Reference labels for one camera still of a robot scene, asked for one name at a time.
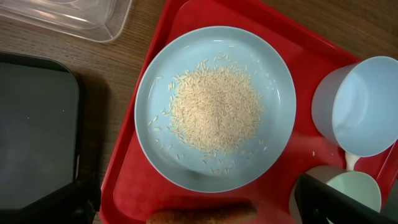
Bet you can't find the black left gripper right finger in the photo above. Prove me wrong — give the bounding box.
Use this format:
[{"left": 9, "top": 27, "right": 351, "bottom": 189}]
[{"left": 294, "top": 174, "right": 397, "bottom": 224}]

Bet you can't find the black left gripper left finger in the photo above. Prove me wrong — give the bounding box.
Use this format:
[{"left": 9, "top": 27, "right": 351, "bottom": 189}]
[{"left": 1, "top": 179, "right": 101, "bottom": 224}]

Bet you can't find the pile of rice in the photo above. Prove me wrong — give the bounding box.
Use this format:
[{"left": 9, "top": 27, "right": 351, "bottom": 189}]
[{"left": 169, "top": 66, "right": 265, "bottom": 154}]

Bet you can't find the black waste tray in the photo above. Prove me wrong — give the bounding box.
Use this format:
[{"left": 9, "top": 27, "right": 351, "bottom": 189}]
[{"left": 1, "top": 52, "right": 80, "bottom": 212}]

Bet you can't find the orange carrot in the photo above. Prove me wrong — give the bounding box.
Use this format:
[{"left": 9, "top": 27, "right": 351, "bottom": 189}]
[{"left": 146, "top": 203, "right": 257, "bottom": 224}]

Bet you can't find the clear plastic bin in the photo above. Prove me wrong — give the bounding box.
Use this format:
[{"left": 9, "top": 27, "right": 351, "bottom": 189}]
[{"left": 1, "top": 0, "right": 133, "bottom": 43}]

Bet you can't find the light blue plate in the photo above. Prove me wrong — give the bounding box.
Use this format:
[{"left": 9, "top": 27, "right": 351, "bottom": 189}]
[{"left": 134, "top": 26, "right": 296, "bottom": 193}]

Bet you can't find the light blue bowl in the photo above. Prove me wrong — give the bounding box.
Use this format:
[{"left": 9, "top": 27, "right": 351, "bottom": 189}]
[{"left": 312, "top": 56, "right": 397, "bottom": 157}]

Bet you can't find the red serving tray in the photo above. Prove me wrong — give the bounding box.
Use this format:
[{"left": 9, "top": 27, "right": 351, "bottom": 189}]
[{"left": 99, "top": 1, "right": 358, "bottom": 223}]

